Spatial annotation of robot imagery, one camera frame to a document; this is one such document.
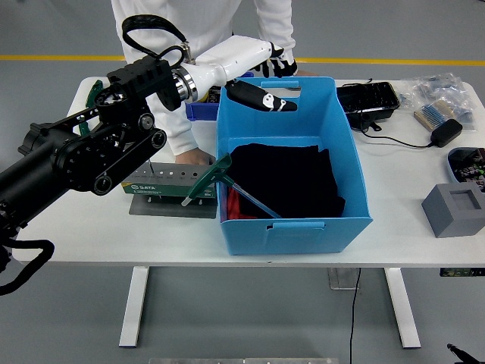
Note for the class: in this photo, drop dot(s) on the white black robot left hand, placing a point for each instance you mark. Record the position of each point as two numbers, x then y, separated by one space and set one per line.
231 60

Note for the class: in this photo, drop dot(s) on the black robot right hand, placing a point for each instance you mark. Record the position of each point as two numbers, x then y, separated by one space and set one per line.
460 354

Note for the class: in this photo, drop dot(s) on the person's left hand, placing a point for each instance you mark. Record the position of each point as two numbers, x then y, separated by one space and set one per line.
306 73

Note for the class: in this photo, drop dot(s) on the person's right hand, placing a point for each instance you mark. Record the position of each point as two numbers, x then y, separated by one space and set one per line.
193 156

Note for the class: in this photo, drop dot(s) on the green metal wrench holder stand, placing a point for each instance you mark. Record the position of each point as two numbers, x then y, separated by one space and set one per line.
166 189

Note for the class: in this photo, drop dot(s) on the large light blue storage box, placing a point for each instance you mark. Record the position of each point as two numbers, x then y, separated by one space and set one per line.
288 237

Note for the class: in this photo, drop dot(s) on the person's left forearm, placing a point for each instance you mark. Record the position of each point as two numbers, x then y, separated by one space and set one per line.
276 26

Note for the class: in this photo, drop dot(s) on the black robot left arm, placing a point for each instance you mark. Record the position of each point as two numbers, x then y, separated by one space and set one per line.
38 167

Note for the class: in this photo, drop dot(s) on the person's right forearm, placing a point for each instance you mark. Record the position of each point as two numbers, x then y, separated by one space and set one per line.
178 129

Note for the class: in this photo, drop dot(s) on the dark metal parts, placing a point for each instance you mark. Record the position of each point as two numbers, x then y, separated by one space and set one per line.
214 98

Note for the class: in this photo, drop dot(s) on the person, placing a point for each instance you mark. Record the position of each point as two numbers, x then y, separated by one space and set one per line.
212 22

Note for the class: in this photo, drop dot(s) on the small dark blue parts bin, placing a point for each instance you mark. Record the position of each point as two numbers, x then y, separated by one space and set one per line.
201 112

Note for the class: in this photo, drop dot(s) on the red cloth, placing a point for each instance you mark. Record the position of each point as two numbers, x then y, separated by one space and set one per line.
233 206

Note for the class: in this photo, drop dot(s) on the black plastic tray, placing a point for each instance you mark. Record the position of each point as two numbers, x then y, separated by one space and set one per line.
369 98

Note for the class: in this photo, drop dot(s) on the white table leg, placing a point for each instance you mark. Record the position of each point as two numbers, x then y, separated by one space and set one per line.
134 303
403 307

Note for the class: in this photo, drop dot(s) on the table height control panel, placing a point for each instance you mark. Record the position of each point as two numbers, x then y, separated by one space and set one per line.
460 272

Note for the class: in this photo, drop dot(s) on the black cloth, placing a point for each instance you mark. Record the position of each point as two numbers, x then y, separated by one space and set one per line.
288 178

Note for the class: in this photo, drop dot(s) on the grey hollow block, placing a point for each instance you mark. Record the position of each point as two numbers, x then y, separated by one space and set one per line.
451 223

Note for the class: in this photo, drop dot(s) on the tan resistor strip bundle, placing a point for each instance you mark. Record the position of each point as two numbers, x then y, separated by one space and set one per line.
433 113

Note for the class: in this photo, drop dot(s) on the clear plastic bag of parts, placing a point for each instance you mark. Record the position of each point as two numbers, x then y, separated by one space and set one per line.
439 89

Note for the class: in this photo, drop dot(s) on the clear floor plate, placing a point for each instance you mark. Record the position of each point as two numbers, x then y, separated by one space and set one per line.
341 280

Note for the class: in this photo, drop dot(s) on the black power adapter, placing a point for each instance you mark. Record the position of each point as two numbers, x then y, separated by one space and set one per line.
447 132

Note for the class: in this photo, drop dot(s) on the light blue parts bin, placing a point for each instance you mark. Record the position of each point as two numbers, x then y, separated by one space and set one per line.
451 161

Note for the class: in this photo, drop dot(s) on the mixed electronic parts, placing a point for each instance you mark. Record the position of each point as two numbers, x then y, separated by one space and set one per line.
470 170

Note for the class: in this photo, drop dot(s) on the grey metal plate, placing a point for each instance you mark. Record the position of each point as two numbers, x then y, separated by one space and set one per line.
242 361

